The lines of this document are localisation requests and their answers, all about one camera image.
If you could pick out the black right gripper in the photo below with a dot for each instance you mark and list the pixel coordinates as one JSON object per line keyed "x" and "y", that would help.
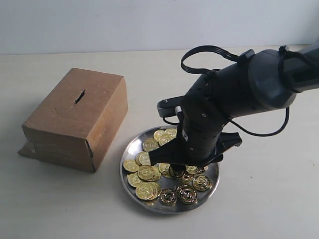
{"x": 200, "y": 140}

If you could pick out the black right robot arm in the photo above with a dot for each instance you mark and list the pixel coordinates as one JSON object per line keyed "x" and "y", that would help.
{"x": 253, "y": 84}

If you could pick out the brown cardboard coin box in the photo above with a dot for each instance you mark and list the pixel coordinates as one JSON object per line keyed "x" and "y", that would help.
{"x": 76, "y": 123}

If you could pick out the gold coin back top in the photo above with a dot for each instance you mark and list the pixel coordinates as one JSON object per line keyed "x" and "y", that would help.
{"x": 172, "y": 132}

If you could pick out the gold coin back left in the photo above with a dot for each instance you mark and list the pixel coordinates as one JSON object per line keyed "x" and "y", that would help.
{"x": 150, "y": 144}

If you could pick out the gold coin left stack top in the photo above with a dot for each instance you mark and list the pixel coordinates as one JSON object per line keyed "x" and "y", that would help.
{"x": 145, "y": 172}

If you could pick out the gold coin stack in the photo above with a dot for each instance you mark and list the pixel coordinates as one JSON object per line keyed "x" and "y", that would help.
{"x": 148, "y": 190}
{"x": 145, "y": 172}

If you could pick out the round silver metal plate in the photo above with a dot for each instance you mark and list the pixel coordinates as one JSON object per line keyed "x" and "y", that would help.
{"x": 130, "y": 153}

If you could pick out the gold coin right side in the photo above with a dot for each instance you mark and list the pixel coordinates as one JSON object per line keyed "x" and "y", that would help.
{"x": 201, "y": 183}

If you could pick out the gold coin front right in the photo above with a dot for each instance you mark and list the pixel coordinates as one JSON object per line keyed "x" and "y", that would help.
{"x": 187, "y": 194}

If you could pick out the gold coin front centre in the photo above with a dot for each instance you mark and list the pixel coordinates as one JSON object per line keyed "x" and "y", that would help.
{"x": 168, "y": 197}

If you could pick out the gold coin stack front left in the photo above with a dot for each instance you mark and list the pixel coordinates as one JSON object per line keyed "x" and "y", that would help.
{"x": 148, "y": 190}

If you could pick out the gold coin far left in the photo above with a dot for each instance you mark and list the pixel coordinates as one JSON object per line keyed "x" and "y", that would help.
{"x": 130, "y": 165}

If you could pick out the gold coin lower left edge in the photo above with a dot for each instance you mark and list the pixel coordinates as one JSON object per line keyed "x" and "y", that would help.
{"x": 133, "y": 179}

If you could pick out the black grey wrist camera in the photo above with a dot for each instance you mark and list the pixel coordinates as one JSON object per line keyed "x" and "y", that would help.
{"x": 166, "y": 107}

